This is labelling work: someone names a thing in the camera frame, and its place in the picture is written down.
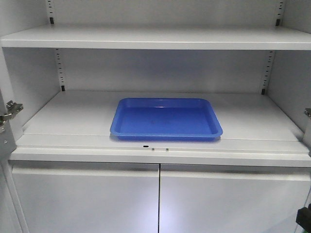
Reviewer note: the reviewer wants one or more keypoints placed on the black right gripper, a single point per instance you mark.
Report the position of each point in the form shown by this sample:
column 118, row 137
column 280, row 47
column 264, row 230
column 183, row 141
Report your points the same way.
column 303, row 217

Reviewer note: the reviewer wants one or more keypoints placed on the right lower cabinet door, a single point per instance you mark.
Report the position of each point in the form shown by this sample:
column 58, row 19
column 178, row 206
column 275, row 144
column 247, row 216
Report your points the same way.
column 231, row 199

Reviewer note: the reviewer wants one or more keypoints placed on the cabinet door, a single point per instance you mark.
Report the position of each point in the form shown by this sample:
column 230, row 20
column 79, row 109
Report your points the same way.
column 77, row 197
column 231, row 199

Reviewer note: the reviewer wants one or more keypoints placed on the left lower cabinet door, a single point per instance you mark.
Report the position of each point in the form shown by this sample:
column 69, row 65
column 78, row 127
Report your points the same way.
column 77, row 197

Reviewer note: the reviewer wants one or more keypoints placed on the grey cabinet shelf upper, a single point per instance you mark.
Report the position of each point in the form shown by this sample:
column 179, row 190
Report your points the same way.
column 227, row 38

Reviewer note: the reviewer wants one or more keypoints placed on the right metal door hinge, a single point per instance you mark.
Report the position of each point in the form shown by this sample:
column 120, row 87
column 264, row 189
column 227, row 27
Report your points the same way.
column 307, row 112

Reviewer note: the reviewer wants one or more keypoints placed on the metal door hinge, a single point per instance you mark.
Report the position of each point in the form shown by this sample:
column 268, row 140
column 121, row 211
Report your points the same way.
column 13, row 109
column 307, row 112

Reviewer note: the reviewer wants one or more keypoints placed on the blue plastic tray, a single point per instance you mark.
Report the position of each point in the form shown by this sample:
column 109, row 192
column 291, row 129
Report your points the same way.
column 165, row 119

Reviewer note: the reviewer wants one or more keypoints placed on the left metal door hinge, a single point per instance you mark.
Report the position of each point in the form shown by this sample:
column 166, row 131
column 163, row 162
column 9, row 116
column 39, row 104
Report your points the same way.
column 13, row 109

